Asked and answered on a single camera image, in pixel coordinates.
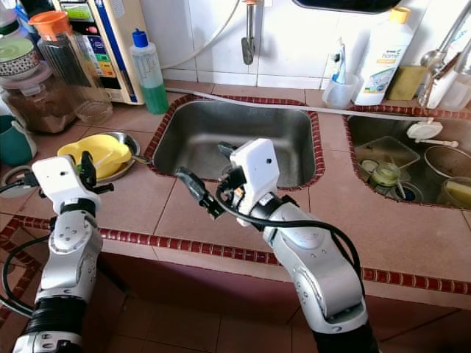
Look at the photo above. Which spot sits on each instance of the yellow plastic bowl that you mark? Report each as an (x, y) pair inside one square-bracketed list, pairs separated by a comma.
[(110, 151)]

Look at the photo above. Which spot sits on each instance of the shallow steel bowl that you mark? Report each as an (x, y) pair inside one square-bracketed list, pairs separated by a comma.
[(129, 143)]

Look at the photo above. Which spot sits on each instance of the steel spoon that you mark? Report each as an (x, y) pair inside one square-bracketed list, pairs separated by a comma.
[(143, 158)]

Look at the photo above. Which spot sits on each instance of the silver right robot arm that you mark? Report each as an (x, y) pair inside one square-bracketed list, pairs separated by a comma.
[(324, 279)]

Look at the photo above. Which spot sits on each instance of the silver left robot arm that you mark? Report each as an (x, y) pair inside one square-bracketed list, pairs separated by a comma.
[(70, 257)]

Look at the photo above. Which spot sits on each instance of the stainless steel sink basin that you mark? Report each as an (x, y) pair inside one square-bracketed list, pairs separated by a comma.
[(191, 136), (368, 126)]

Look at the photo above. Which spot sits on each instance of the white counter pipe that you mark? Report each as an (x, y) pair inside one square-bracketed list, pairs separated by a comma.
[(265, 101)]

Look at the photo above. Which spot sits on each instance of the glass jar of brown powder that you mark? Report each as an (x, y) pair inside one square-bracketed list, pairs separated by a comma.
[(37, 110)]

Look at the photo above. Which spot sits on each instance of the green dish soap bottle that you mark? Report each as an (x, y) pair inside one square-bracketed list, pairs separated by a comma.
[(153, 92)]

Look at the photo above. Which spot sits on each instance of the clear pitcher with orange lid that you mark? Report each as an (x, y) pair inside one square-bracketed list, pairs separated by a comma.
[(70, 62)]

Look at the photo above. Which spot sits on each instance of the clear plastic cup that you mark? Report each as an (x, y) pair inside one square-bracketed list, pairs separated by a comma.
[(338, 94)]

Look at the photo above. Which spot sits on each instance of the patterned bowl with green lid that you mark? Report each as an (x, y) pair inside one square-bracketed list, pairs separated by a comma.
[(16, 55)]

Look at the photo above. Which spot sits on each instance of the blue and white toothbrush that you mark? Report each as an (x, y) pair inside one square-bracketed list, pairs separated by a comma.
[(340, 59)]

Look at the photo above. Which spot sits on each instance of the cream water purifier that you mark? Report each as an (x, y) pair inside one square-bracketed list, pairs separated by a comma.
[(125, 22)]

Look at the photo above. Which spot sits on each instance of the clear square container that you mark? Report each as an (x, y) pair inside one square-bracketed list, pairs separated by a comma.
[(386, 151)]

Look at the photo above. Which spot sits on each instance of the white translucent plastic container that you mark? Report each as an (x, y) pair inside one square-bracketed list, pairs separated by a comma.
[(7, 15)]

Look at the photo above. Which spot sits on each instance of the white detergent bottle yellow cap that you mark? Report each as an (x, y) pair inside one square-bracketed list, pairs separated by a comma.
[(383, 51)]

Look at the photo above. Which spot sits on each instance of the black hanging pan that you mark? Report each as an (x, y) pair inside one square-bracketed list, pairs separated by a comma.
[(346, 5)]

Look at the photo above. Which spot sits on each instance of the yellow sponge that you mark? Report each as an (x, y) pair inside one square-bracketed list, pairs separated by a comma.
[(406, 82)]

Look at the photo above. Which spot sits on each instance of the white sink strainer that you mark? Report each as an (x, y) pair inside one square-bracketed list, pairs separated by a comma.
[(423, 131)]

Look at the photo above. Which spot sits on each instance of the steel pot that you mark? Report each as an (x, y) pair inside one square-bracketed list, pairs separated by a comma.
[(449, 162)]

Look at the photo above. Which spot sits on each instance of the steel ladle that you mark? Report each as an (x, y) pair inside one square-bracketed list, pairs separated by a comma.
[(433, 59)]

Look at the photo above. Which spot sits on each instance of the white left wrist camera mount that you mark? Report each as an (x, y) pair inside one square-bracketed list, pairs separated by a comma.
[(55, 180)]

